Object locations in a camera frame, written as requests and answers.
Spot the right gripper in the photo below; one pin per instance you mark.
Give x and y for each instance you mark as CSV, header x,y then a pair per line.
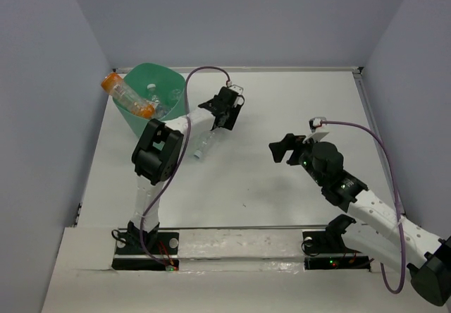
x,y
290,142

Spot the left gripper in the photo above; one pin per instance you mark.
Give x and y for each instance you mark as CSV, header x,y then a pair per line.
x,y
234,112

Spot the clear ribbed bottle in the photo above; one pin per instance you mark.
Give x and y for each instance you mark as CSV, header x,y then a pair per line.
x,y
206,140
165,101

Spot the clear unlabeled bottle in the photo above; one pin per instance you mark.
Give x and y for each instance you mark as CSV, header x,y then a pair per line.
x,y
153,93

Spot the orange label bottle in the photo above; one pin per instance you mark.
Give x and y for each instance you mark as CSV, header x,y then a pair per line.
x,y
119,90

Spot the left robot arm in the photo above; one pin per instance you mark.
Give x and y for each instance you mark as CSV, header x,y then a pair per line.
x,y
159,152

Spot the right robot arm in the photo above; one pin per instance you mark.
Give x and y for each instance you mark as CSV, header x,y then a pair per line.
x,y
407,247

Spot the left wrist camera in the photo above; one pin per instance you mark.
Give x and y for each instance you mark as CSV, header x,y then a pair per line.
x,y
236,88

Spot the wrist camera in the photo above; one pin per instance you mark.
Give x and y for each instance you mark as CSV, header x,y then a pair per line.
x,y
318,128
236,88

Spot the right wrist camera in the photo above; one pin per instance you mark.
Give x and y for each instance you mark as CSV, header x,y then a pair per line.
x,y
318,128

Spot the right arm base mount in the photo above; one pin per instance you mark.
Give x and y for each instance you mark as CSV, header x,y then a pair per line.
x,y
325,249

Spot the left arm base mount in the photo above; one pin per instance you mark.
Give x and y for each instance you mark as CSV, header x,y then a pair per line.
x,y
161,254

